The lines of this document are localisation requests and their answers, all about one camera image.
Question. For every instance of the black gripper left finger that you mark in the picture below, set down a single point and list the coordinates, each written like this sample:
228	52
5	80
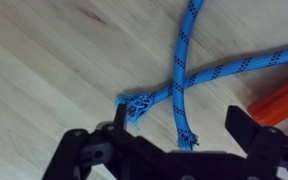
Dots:
117	150

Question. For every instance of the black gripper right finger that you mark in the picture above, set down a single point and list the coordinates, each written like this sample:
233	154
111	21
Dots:
255	140

